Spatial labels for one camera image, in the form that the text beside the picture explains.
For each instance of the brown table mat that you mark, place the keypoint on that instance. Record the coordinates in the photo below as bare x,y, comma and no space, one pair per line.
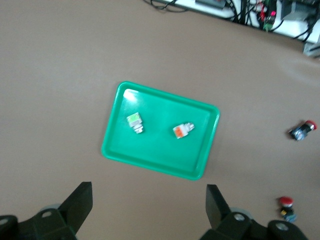
50,75

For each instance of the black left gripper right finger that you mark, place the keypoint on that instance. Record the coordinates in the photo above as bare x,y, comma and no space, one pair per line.
220,212

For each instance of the red mushroom push button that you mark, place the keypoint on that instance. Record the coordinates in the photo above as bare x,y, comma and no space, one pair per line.
286,201
298,132

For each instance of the green terminal connector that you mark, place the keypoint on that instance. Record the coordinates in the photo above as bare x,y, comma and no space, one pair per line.
268,26

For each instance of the green and white push button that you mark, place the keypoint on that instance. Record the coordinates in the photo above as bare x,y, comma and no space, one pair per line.
133,120

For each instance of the green plastic tray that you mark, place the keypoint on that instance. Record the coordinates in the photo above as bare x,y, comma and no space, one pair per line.
160,150

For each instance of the orange and white push button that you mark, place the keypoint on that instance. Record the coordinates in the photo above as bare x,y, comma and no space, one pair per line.
180,131

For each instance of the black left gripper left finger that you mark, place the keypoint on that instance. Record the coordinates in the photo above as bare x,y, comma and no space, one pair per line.
75,207

